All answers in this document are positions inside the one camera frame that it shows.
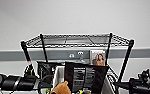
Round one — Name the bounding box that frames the black wire shelf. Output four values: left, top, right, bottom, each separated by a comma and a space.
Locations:
20, 31, 136, 94

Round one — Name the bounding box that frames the white box with portrait print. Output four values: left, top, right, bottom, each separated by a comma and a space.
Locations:
89, 49, 107, 67

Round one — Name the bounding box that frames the pale basket with dark spots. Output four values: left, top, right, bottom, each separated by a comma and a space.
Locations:
51, 65, 116, 94

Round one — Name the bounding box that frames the yellow green packet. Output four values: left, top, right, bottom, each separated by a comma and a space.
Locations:
76, 89, 85, 94

